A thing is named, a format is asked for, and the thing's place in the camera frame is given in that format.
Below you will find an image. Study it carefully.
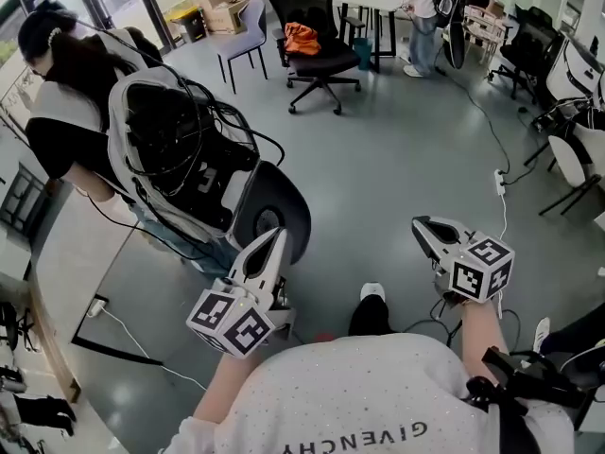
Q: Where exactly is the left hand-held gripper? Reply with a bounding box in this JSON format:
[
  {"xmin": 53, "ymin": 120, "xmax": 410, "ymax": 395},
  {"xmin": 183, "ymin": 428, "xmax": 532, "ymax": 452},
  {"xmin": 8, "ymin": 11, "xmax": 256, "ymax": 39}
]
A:
[{"xmin": 186, "ymin": 228, "xmax": 298, "ymax": 359}]

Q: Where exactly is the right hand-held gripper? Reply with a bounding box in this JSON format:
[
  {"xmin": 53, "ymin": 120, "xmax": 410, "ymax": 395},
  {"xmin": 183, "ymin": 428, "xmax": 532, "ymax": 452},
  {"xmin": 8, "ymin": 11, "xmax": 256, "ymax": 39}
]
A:
[{"xmin": 411, "ymin": 215, "xmax": 516, "ymax": 309}]

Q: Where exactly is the orange bag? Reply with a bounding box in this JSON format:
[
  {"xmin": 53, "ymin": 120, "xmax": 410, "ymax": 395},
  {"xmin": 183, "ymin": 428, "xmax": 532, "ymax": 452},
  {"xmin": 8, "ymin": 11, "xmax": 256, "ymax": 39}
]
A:
[{"xmin": 283, "ymin": 22, "xmax": 323, "ymax": 58}]

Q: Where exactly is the person's right forearm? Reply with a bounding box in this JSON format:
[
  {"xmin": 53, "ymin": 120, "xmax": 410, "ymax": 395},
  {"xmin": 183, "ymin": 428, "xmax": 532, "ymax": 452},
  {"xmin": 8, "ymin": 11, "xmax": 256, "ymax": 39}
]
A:
[{"xmin": 460, "ymin": 300, "xmax": 510, "ymax": 385}]

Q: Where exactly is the person's left forearm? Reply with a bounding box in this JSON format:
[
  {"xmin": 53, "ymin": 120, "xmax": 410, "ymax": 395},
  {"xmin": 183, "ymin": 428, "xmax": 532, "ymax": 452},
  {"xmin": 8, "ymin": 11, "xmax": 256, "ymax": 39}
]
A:
[{"xmin": 192, "ymin": 347, "xmax": 267, "ymax": 426}]

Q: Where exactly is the white chair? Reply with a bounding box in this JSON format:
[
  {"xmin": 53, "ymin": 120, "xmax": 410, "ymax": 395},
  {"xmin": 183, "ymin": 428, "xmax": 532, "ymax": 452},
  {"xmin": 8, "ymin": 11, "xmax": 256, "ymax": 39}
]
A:
[{"xmin": 523, "ymin": 119, "xmax": 605, "ymax": 218}]

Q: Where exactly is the black mesh office chair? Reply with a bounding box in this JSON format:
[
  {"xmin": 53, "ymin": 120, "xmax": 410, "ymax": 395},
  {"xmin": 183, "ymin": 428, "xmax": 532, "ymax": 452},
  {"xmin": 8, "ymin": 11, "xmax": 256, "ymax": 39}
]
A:
[{"xmin": 488, "ymin": 4, "xmax": 564, "ymax": 109}]

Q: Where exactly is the grey chair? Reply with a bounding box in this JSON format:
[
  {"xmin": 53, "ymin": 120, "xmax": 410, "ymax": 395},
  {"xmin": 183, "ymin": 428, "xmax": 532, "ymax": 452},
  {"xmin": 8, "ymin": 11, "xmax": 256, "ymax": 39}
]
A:
[{"xmin": 216, "ymin": 0, "xmax": 268, "ymax": 96}]

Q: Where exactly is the person's white shoe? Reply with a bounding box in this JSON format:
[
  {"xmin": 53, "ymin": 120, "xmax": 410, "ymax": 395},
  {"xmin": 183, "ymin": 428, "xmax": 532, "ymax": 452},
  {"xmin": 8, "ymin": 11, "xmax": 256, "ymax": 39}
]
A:
[
  {"xmin": 359, "ymin": 281, "xmax": 387, "ymax": 303},
  {"xmin": 532, "ymin": 317, "xmax": 552, "ymax": 354}
]

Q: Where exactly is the person's black trouser leg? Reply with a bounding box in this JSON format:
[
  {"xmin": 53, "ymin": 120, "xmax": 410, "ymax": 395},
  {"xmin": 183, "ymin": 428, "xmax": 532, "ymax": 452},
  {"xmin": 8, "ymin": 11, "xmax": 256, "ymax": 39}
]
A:
[
  {"xmin": 348, "ymin": 293, "xmax": 392, "ymax": 338},
  {"xmin": 541, "ymin": 303, "xmax": 605, "ymax": 387}
]

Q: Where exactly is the grey equipment backpack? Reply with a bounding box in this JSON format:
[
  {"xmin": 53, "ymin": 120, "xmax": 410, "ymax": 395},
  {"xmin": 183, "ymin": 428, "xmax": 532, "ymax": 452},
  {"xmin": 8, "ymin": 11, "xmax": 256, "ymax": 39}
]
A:
[{"xmin": 107, "ymin": 66, "xmax": 313, "ymax": 267}]

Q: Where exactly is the person's white shirt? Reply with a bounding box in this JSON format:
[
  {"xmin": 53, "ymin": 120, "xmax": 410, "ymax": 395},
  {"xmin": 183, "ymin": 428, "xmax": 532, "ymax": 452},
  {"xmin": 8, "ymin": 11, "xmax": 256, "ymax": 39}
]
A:
[{"xmin": 163, "ymin": 332, "xmax": 576, "ymax": 454}]

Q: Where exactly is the teal waste bin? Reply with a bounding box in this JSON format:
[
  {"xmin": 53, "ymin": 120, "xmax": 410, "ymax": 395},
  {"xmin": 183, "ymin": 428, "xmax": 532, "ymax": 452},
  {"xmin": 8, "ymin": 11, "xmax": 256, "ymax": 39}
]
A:
[{"xmin": 353, "ymin": 36, "xmax": 375, "ymax": 72}]

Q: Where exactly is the wooden rack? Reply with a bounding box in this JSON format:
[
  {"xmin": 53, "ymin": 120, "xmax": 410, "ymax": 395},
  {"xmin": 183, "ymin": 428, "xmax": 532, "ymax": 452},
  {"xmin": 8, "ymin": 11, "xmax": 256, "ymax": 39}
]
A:
[{"xmin": 461, "ymin": 3, "xmax": 508, "ymax": 67}]

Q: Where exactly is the black equipment backpack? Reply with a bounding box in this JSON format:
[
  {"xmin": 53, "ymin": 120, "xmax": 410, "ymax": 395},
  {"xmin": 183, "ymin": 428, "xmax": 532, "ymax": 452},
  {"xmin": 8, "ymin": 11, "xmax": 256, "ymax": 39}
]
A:
[{"xmin": 432, "ymin": 0, "xmax": 470, "ymax": 70}]

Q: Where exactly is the black cabinet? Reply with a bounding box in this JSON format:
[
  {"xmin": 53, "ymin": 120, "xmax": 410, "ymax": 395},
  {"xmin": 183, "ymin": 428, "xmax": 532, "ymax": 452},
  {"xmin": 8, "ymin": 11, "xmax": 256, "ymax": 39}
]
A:
[{"xmin": 0, "ymin": 162, "xmax": 51, "ymax": 241}]

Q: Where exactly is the yellow and black crate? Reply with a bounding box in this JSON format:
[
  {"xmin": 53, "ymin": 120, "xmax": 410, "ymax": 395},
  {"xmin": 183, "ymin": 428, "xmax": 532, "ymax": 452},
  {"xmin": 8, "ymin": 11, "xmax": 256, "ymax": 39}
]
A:
[{"xmin": 168, "ymin": 7, "xmax": 208, "ymax": 44}]

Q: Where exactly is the cardboard box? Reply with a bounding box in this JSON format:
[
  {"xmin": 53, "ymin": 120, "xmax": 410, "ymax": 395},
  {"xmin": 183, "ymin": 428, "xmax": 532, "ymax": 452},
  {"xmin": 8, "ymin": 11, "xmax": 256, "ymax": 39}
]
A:
[{"xmin": 197, "ymin": 0, "xmax": 252, "ymax": 36}]

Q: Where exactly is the white cable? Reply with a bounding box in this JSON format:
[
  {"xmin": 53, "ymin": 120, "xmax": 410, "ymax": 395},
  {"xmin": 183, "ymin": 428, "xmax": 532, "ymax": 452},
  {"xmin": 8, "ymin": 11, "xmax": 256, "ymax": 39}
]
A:
[
  {"xmin": 496, "ymin": 194, "xmax": 510, "ymax": 241},
  {"xmin": 100, "ymin": 306, "xmax": 209, "ymax": 393}
]

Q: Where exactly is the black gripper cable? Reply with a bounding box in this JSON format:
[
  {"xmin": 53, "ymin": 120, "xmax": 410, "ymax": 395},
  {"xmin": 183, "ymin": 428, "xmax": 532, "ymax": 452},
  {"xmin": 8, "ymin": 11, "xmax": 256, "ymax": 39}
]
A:
[{"xmin": 428, "ymin": 295, "xmax": 522, "ymax": 352}]

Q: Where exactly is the black floor cable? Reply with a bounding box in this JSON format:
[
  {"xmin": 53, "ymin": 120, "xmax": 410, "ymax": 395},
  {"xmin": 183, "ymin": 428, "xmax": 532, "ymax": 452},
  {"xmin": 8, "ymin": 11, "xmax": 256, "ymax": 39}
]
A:
[{"xmin": 441, "ymin": 61, "xmax": 514, "ymax": 179}]

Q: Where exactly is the black harness strap device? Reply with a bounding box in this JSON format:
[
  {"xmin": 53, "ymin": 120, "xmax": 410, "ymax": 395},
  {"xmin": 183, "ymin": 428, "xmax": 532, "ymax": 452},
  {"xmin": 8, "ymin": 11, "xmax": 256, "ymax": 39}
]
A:
[{"xmin": 465, "ymin": 346, "xmax": 590, "ymax": 416}]

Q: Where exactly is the white desk with black frame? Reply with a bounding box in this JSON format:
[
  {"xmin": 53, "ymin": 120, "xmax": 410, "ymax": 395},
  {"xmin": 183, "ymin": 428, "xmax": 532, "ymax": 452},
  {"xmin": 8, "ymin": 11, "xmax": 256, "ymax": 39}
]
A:
[{"xmin": 33, "ymin": 184, "xmax": 165, "ymax": 369}]

